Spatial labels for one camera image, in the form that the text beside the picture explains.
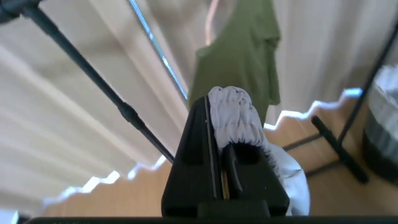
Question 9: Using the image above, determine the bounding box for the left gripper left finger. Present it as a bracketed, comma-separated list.
[161, 95, 222, 218]

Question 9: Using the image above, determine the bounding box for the beige curtain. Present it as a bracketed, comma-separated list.
[0, 0, 398, 216]

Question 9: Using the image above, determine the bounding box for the grey garment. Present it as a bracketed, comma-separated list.
[207, 85, 311, 217]

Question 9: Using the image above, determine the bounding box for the pink clothes hanger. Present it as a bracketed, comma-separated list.
[204, 0, 221, 47]

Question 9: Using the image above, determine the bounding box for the green long-sleeved shirt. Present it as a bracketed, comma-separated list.
[188, 0, 282, 125]

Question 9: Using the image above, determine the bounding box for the black clothes rack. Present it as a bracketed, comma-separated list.
[0, 0, 398, 185]

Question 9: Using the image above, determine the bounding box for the white laundry basket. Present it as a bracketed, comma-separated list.
[361, 63, 398, 185]

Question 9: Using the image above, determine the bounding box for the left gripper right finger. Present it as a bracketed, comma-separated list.
[220, 142, 290, 216]

